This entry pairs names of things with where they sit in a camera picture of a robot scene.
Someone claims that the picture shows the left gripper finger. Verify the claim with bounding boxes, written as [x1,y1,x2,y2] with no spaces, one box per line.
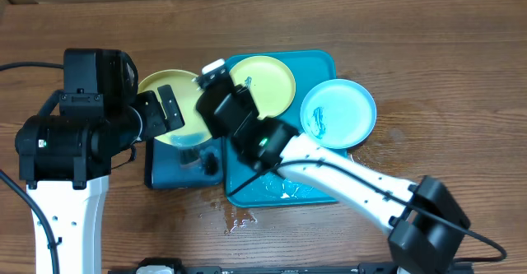
[157,85,184,130]
[203,153,218,175]

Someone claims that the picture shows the dark green sponge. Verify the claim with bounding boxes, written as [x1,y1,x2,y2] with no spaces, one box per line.
[179,148,199,168]

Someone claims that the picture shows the yellow-green plate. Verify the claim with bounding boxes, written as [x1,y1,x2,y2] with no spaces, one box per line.
[138,69,212,147]
[230,56,296,119]

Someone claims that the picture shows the light blue plate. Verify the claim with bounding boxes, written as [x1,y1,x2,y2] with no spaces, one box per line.
[300,79,377,149]

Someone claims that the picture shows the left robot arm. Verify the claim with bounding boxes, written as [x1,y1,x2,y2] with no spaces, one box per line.
[15,49,201,273]

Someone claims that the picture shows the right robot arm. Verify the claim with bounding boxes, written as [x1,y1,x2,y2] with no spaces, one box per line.
[194,68,470,273]

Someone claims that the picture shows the large teal serving tray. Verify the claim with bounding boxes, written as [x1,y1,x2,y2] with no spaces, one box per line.
[223,50,336,208]

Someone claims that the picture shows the small dark blue tray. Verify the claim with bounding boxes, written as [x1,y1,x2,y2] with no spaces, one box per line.
[144,139,225,189]

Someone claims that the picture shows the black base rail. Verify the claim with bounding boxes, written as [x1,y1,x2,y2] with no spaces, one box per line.
[107,257,474,274]

